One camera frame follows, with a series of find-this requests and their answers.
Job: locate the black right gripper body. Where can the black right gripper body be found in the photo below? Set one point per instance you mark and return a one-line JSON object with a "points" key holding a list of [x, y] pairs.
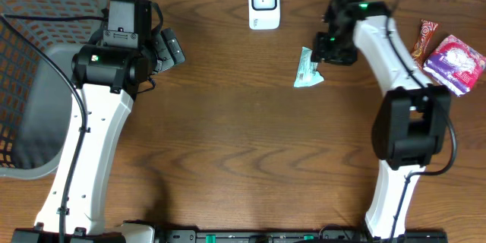
{"points": [[335, 49]]}

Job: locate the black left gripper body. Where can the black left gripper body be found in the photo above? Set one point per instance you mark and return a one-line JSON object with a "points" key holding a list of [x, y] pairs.
{"points": [[167, 51]]}

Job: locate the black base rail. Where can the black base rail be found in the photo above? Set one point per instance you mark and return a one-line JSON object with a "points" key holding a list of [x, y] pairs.
{"points": [[284, 236]]}

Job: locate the gray plastic mesh basket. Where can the gray plastic mesh basket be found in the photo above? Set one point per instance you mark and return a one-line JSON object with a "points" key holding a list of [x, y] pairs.
{"points": [[35, 101]]}

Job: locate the white barcode scanner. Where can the white barcode scanner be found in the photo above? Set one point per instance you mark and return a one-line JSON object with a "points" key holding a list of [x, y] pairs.
{"points": [[264, 14]]}

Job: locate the teal snack packet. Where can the teal snack packet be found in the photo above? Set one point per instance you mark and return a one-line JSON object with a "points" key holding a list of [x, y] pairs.
{"points": [[307, 74]]}

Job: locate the red purple snack bag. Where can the red purple snack bag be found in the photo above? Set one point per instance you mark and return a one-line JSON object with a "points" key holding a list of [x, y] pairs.
{"points": [[455, 65]]}

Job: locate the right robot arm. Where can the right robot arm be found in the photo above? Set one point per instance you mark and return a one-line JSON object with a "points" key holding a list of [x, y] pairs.
{"points": [[412, 135]]}

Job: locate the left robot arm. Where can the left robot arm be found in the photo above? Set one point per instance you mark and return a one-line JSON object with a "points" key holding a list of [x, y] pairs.
{"points": [[105, 82]]}

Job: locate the red orange patterned snack packet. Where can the red orange patterned snack packet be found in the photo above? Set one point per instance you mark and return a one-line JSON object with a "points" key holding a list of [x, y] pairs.
{"points": [[426, 32]]}

